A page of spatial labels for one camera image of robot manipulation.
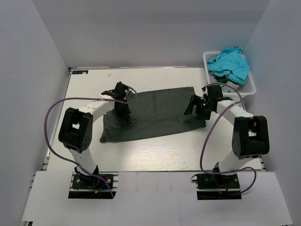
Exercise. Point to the green garment in basket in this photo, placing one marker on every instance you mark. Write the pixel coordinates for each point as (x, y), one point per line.
(223, 80)

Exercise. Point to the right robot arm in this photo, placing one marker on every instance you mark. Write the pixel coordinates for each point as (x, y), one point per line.
(250, 138)

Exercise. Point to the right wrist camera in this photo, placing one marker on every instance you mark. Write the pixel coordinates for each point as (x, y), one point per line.
(214, 92)

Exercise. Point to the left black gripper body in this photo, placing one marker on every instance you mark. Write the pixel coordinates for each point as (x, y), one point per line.
(122, 114)

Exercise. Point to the dark grey t shirt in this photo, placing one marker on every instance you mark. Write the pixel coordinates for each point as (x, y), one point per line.
(154, 114)

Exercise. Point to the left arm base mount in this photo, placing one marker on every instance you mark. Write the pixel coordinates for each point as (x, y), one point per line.
(81, 188)

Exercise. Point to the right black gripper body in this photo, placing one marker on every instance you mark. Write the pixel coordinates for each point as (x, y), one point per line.
(195, 105)

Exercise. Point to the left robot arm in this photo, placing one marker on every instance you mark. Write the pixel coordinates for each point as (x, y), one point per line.
(77, 126)

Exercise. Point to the white grey garment in basket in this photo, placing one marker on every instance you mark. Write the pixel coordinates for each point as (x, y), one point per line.
(230, 88)

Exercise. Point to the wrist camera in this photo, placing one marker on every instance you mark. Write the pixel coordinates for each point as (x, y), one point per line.
(214, 92)
(120, 91)

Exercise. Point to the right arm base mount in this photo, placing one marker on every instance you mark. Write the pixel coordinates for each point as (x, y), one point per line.
(217, 187)

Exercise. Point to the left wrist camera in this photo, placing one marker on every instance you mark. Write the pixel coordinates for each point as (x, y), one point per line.
(120, 91)

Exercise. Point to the dark label sticker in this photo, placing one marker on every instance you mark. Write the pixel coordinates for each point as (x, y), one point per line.
(80, 72)

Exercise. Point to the turquoise t shirt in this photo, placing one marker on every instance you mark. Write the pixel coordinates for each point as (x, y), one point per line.
(230, 63)

